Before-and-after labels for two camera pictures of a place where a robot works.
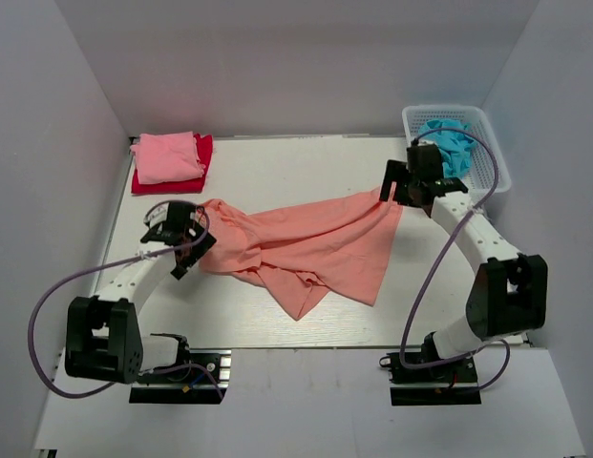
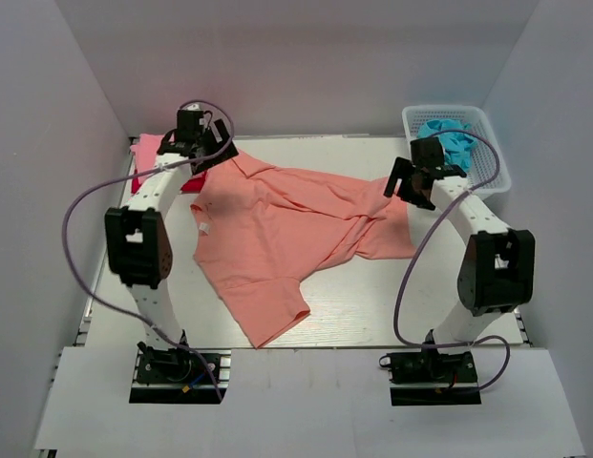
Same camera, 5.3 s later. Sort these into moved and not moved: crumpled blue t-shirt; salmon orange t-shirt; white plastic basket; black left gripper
Moved: black left gripper; salmon orange t-shirt
Not moved: crumpled blue t-shirt; white plastic basket
